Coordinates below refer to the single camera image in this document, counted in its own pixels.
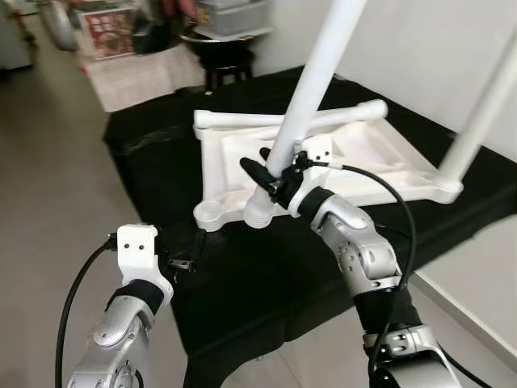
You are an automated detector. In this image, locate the black tablecloth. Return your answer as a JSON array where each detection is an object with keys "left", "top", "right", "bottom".
[{"left": 103, "top": 66, "right": 517, "bottom": 388}]

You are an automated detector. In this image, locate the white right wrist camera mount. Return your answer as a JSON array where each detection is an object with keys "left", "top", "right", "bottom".
[{"left": 284, "top": 133, "right": 335, "bottom": 221}]

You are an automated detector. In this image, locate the white cabinet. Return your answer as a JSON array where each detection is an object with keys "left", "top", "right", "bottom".
[{"left": 0, "top": 0, "right": 37, "bottom": 70}]

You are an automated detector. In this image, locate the black stool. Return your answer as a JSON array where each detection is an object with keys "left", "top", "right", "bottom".
[{"left": 206, "top": 65, "right": 254, "bottom": 88}]

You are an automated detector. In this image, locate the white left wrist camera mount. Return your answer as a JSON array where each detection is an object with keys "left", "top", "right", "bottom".
[{"left": 117, "top": 224, "right": 174, "bottom": 302}]

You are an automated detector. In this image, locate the white plastic children table top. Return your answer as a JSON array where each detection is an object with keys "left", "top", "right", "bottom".
[{"left": 192, "top": 109, "right": 465, "bottom": 231}]

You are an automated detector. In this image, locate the pale patterned mat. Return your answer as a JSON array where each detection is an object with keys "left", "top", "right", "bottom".
[{"left": 85, "top": 55, "right": 207, "bottom": 112}]

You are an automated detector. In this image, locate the grey plastic storage box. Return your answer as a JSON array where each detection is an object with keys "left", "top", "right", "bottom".
[{"left": 194, "top": 0, "right": 271, "bottom": 37}]

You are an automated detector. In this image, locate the silver pot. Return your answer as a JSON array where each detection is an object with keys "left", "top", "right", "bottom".
[{"left": 40, "top": 0, "right": 78, "bottom": 49}]

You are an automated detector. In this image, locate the red printed box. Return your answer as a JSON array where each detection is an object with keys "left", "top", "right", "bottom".
[{"left": 85, "top": 6, "right": 137, "bottom": 59}]

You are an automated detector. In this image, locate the black bag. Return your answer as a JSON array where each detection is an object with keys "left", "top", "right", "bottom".
[{"left": 133, "top": 8, "right": 183, "bottom": 53}]

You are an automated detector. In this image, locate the white plastic table leg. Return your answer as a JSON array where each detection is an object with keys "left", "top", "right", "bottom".
[
  {"left": 242, "top": 0, "right": 370, "bottom": 230},
  {"left": 436, "top": 32, "right": 517, "bottom": 195},
  {"left": 194, "top": 111, "right": 292, "bottom": 132},
  {"left": 303, "top": 99, "right": 389, "bottom": 134}
]

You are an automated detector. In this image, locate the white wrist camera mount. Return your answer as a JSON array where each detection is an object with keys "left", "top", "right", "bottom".
[
  {"left": 117, "top": 224, "right": 174, "bottom": 302},
  {"left": 284, "top": 133, "right": 335, "bottom": 221}
]

